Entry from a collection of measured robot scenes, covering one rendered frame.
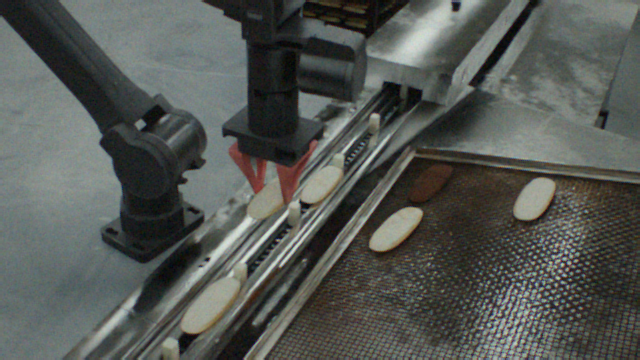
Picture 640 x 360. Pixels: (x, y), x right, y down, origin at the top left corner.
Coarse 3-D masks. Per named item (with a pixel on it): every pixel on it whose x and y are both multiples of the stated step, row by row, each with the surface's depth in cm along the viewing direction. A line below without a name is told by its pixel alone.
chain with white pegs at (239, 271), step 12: (372, 120) 119; (384, 120) 124; (372, 132) 120; (360, 144) 118; (336, 156) 109; (348, 156) 114; (288, 216) 99; (300, 216) 101; (288, 228) 100; (276, 240) 97; (264, 252) 95; (240, 264) 88; (252, 264) 93; (240, 276) 88; (192, 336) 83; (168, 348) 77; (180, 348) 81
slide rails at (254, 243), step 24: (384, 96) 129; (408, 96) 129; (360, 120) 122; (336, 144) 115; (312, 216) 100; (264, 240) 95; (288, 240) 95; (264, 264) 91; (240, 288) 87; (168, 336) 81
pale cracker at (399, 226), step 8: (408, 208) 93; (416, 208) 92; (392, 216) 91; (400, 216) 91; (408, 216) 91; (416, 216) 91; (384, 224) 90; (392, 224) 90; (400, 224) 89; (408, 224) 89; (416, 224) 90; (376, 232) 89; (384, 232) 88; (392, 232) 88; (400, 232) 88; (408, 232) 89; (376, 240) 87; (384, 240) 87; (392, 240) 87; (400, 240) 87; (376, 248) 87; (384, 248) 86; (392, 248) 87
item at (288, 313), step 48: (384, 192) 98; (480, 192) 95; (624, 192) 92; (336, 240) 88; (432, 240) 87; (528, 240) 85; (576, 240) 84; (624, 288) 76; (288, 336) 76; (432, 336) 73; (528, 336) 72; (624, 336) 70
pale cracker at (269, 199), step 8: (272, 184) 91; (264, 192) 89; (272, 192) 89; (280, 192) 89; (256, 200) 88; (264, 200) 88; (272, 200) 88; (280, 200) 88; (248, 208) 87; (256, 208) 87; (264, 208) 87; (272, 208) 87; (256, 216) 86; (264, 216) 86
